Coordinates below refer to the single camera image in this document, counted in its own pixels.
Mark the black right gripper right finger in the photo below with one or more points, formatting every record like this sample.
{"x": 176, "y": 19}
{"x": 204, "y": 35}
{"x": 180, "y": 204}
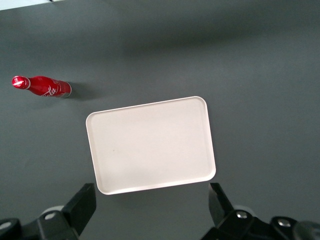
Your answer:
{"x": 225, "y": 220}

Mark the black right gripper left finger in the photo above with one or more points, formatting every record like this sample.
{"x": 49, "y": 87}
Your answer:
{"x": 80, "y": 210}

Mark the red coke bottle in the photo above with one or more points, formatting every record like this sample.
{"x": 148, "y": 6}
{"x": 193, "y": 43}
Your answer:
{"x": 47, "y": 87}

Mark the white rectangular tray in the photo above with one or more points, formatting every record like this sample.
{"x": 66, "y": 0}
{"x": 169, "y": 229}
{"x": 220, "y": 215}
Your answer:
{"x": 150, "y": 145}

